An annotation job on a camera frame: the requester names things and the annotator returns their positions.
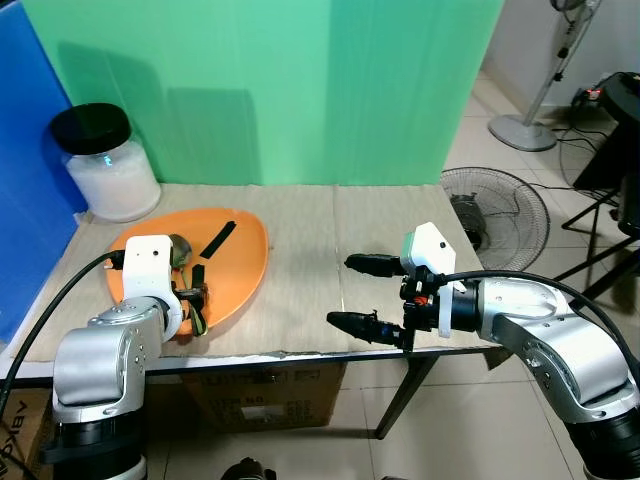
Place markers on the black round floor fan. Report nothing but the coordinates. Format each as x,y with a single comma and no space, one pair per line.
505,215

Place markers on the small round green object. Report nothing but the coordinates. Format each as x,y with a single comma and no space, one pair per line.
181,250

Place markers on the grey standing fan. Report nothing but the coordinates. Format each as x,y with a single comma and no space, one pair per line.
525,130

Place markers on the white jar with black lid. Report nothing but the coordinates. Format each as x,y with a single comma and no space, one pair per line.
108,170

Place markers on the beige table cloth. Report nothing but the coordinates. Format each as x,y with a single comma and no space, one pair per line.
330,240

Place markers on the orange oval plate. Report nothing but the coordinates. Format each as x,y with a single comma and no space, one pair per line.
240,270

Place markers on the black table leg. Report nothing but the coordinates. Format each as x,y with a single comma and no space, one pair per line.
402,395

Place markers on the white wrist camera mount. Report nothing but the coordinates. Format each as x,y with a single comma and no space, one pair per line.
432,248
148,268

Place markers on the blue panel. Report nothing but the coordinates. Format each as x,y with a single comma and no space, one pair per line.
25,180

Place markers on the printed brown cardboard box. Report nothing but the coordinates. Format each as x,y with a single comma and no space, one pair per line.
25,440

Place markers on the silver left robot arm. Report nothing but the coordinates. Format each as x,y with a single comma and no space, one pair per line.
100,365

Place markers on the black robot foot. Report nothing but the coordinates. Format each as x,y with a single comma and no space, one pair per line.
248,470

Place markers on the green backdrop screen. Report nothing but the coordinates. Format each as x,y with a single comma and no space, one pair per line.
280,90

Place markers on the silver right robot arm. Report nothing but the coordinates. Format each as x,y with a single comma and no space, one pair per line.
545,335

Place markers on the black folding stand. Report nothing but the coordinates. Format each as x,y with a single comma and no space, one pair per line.
610,150

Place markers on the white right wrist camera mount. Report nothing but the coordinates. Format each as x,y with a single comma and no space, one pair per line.
432,248

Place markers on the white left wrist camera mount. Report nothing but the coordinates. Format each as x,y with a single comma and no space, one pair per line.
148,268

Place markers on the flat black strip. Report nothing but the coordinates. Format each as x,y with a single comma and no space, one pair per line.
217,240

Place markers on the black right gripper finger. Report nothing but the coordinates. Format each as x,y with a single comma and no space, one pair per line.
375,264
368,326

